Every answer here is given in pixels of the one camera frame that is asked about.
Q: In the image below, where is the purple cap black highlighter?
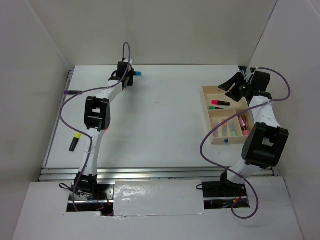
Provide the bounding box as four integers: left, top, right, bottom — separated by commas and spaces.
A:
64, 90, 82, 96

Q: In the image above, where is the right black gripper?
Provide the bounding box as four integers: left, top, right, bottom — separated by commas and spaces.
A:
218, 71, 254, 103

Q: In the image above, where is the wooden compartment tray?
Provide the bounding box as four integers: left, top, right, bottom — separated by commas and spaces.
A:
200, 86, 254, 145

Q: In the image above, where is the pastel lilac highlighter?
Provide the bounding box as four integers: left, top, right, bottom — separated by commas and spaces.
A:
213, 121, 220, 138

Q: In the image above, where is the pink cap black highlighter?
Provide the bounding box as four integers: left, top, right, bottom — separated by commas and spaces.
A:
211, 100, 231, 106

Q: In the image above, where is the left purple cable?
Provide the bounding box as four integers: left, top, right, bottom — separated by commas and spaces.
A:
59, 42, 133, 212

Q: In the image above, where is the blue cap black highlighter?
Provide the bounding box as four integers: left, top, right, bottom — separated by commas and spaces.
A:
133, 71, 142, 76

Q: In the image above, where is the yellow cap black highlighter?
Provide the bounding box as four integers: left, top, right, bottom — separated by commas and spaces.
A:
68, 132, 82, 152

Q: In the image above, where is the purple cable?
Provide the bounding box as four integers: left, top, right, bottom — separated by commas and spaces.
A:
200, 66, 291, 220
59, 42, 133, 212

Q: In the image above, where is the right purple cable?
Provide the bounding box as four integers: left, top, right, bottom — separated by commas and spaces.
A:
200, 66, 291, 220

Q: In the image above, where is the green cap black highlighter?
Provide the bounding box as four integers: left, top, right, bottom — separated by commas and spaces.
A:
208, 106, 224, 110

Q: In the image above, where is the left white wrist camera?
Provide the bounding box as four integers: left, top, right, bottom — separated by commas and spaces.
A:
122, 58, 134, 65

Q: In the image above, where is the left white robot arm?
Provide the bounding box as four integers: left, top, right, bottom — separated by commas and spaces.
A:
74, 58, 135, 200

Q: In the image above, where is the pastel orange cap highlighter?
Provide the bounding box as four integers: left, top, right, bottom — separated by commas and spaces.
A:
222, 122, 228, 137

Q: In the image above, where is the pastel green highlighter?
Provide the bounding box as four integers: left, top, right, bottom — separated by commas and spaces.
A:
228, 122, 237, 137

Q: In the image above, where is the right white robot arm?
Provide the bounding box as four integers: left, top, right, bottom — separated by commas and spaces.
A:
218, 67, 289, 196

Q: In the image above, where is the white front cover plate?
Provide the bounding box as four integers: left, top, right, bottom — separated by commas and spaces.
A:
113, 179, 205, 217

